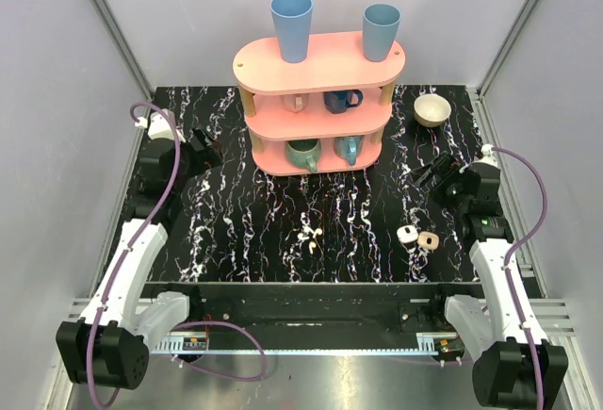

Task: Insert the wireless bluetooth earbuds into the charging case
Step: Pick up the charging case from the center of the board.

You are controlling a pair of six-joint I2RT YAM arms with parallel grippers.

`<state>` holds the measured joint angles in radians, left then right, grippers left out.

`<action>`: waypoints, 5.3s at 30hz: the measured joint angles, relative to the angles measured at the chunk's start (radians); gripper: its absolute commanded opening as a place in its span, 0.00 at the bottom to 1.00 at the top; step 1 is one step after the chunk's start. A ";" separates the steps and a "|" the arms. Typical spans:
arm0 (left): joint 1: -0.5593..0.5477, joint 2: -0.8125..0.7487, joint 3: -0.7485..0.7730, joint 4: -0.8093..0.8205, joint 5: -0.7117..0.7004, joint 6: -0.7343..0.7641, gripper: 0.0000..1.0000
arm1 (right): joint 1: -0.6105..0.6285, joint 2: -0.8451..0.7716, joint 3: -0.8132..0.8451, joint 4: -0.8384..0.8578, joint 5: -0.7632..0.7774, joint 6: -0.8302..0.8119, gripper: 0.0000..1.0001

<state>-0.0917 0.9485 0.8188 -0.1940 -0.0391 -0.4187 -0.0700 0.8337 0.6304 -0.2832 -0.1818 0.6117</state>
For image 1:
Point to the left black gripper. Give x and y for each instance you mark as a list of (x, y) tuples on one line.
[(198, 141)]

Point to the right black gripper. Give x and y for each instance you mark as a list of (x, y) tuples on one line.
[(448, 168)]

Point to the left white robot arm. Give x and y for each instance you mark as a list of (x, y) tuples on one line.
[(110, 342)]

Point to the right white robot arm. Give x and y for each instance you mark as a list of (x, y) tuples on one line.
[(514, 364)]

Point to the white earbud charging case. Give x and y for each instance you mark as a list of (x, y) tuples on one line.
[(407, 234)]

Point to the cream ceramic bowl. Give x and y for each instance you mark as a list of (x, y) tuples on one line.
[(431, 110)]

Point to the light blue butterfly mug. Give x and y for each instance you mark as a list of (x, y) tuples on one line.
[(348, 148)]

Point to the green ceramic mug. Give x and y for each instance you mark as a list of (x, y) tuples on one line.
[(304, 153)]

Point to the beige mug on shelf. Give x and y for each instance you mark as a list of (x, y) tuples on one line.
[(295, 102)]

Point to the dark blue faceted mug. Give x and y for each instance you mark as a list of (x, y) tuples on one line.
[(340, 101)]

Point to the pink three-tier wooden shelf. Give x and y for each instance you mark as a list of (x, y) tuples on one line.
[(335, 61)]

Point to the right blue plastic cup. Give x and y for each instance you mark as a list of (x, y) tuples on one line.
[(380, 27)]

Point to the blue plastic cup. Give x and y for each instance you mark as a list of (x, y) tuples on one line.
[(292, 23), (380, 27)]

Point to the left blue plastic cup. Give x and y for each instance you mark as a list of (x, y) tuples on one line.
[(292, 23)]

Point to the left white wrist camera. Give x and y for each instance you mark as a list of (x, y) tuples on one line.
[(157, 127)]

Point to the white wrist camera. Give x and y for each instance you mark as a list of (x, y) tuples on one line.
[(487, 157), (157, 127)]

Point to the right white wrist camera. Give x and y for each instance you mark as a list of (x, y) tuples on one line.
[(487, 157)]

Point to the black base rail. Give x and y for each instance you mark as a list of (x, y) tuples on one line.
[(388, 305)]

